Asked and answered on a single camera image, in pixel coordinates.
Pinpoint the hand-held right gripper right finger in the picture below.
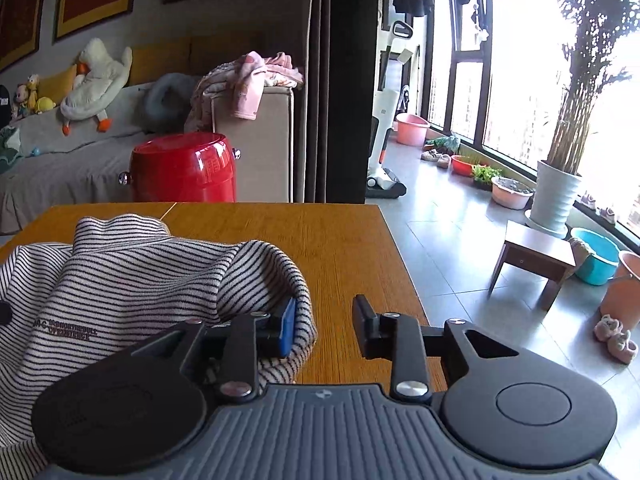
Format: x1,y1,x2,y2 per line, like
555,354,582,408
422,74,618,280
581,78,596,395
352,294,523,405

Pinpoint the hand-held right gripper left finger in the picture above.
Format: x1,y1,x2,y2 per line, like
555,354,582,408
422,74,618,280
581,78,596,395
167,297,301,405

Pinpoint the striped white shirt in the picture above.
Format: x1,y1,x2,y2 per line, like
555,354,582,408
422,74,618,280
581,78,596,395
0,214,318,448

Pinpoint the pink clothes pile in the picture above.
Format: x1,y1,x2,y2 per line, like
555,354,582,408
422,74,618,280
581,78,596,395
184,51,305,133

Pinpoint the grey covered sofa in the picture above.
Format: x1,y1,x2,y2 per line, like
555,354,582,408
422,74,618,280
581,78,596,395
0,35,296,236

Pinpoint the pile of shoes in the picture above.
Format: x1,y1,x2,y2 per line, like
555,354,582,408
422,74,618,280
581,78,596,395
420,147,451,168

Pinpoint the red round stool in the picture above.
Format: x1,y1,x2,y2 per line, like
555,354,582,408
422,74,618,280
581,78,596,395
119,131,243,204

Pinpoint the small wooden stool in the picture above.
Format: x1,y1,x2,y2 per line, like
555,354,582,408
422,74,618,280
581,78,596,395
488,220,578,311

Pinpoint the red plastic basin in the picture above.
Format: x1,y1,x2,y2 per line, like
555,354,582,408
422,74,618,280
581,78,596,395
450,154,488,178

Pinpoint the small green potted plant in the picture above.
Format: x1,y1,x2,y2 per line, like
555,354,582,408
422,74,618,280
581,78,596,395
471,164,502,191

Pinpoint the pink planter basin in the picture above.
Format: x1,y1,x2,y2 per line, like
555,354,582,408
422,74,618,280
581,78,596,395
491,175,535,210

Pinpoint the pink plastic basin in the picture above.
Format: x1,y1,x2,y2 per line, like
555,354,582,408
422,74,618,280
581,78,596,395
395,112,431,147

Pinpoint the small pink doll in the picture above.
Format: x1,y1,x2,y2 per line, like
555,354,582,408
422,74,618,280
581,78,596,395
10,82,31,121

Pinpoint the white floor washer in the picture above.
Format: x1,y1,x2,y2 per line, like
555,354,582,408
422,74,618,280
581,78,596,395
365,22,416,198

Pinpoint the small yellow doll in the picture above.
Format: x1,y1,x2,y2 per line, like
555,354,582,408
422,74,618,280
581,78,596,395
25,74,42,111

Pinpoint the tall potted palm plant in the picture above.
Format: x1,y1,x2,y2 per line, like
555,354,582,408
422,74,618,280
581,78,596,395
524,0,640,233

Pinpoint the yellow pillow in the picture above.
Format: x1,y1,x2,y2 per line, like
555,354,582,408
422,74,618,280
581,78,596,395
37,62,78,103

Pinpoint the blue plastic bucket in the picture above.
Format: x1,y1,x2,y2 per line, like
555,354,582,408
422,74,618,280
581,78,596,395
570,227,621,287

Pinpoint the pink baby shoe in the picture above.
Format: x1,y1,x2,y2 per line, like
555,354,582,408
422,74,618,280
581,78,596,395
594,314,625,343
607,330,640,363

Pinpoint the brown curtain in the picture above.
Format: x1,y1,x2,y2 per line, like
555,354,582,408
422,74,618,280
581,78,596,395
295,0,386,204

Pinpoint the white goose plush toy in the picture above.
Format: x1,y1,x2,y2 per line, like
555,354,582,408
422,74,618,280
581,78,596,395
60,37,135,136

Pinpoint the grey round cushion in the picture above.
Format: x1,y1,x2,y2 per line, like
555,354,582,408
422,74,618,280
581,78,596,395
137,72,203,133

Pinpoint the orange plastic bucket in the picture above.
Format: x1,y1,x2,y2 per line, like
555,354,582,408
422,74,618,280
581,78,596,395
599,250,640,331

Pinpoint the mustard back cushion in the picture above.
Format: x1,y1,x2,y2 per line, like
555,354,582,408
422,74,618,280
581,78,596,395
190,35,256,78
127,40,192,86

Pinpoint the black window frame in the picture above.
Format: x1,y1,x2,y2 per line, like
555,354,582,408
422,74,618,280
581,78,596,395
422,0,640,256

